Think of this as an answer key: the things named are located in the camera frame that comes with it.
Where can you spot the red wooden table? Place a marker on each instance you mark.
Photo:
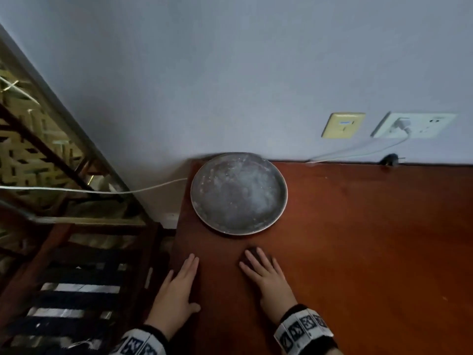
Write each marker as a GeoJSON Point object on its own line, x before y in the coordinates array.
{"type": "Point", "coordinates": [369, 236]}

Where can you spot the brown cleaning cloth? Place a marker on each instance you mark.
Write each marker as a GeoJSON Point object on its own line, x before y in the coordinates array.
{"type": "Point", "coordinates": [243, 256]}

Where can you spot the gold lattice screen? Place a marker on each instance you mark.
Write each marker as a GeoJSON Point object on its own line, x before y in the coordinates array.
{"type": "Point", "coordinates": [22, 162]}

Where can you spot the white power plug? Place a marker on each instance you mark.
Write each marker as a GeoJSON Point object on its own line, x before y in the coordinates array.
{"type": "Point", "coordinates": [402, 125]}

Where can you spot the beige wall plate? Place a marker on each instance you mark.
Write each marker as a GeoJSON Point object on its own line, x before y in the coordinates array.
{"type": "Point", "coordinates": [343, 125]}

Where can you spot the white wall power socket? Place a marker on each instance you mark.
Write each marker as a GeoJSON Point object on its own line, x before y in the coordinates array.
{"type": "Point", "coordinates": [432, 125]}

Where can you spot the black power plug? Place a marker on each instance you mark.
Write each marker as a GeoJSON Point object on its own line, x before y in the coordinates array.
{"type": "Point", "coordinates": [390, 160]}

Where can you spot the round grey metal tray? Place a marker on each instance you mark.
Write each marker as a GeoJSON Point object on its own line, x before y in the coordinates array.
{"type": "Point", "coordinates": [238, 194]}

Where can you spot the person's right hand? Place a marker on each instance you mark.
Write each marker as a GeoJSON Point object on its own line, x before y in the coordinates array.
{"type": "Point", "coordinates": [273, 288]}

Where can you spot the person's left hand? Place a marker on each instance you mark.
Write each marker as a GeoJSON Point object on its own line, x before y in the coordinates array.
{"type": "Point", "coordinates": [173, 303]}

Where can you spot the white paper sheet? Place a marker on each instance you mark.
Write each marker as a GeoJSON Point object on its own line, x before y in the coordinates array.
{"type": "Point", "coordinates": [81, 288]}

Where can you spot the wooden folding luggage rack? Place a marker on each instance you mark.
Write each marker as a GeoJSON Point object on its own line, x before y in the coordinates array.
{"type": "Point", "coordinates": [40, 147]}

